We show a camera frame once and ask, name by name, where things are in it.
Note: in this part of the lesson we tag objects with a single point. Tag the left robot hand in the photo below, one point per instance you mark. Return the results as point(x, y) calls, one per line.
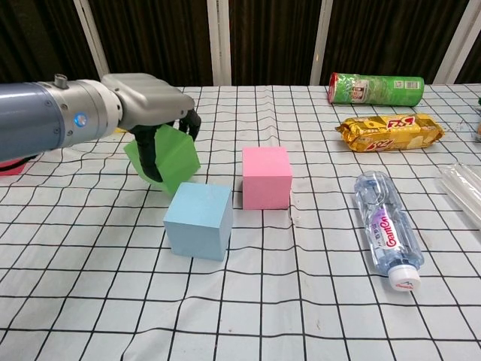
point(150, 101)

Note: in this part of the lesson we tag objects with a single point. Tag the green foam cube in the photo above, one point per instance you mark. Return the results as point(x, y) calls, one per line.
point(176, 161)

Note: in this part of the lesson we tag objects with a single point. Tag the red foam cube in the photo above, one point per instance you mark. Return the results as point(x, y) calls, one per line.
point(9, 169)

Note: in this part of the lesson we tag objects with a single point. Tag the yellow foam cube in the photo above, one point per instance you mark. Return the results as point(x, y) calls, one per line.
point(120, 130)

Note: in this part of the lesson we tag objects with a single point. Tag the light blue foam cube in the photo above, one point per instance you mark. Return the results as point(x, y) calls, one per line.
point(195, 222)

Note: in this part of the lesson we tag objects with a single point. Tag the pink foam cube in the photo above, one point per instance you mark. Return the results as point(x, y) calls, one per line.
point(267, 176)

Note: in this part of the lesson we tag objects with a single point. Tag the green chips can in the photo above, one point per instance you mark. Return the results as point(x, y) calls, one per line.
point(376, 90)

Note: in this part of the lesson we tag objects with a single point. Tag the grid pattern tablecloth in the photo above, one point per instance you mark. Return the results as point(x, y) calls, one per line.
point(263, 301)

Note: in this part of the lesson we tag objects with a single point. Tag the gold biscuit pack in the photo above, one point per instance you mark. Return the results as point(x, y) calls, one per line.
point(391, 131)

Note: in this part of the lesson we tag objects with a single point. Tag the clear plastic water bottle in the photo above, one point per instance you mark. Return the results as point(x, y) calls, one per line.
point(383, 225)

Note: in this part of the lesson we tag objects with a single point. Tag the clear pack of straws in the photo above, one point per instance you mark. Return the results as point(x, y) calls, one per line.
point(466, 184)

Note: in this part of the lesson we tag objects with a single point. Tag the white frame pole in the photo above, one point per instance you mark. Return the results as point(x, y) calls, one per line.
point(460, 37)
point(218, 41)
point(321, 41)
point(90, 37)

